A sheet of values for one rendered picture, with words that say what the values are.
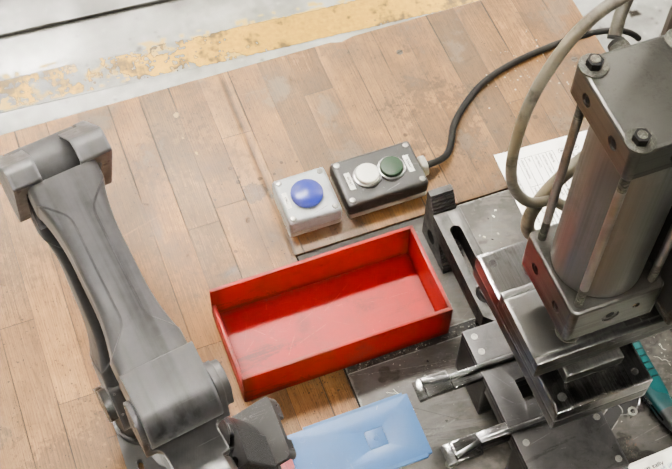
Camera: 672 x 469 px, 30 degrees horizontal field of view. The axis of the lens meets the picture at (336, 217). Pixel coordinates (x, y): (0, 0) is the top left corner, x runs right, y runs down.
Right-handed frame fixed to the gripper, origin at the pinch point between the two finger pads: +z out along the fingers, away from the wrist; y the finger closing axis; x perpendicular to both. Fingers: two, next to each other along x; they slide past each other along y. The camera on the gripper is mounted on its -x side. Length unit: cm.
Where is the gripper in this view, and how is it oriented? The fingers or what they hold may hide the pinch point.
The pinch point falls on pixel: (285, 462)
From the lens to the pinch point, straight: 128.7
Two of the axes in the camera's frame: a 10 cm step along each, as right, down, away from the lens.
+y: 8.1, -5.2, -2.7
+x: -3.6, -8.0, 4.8
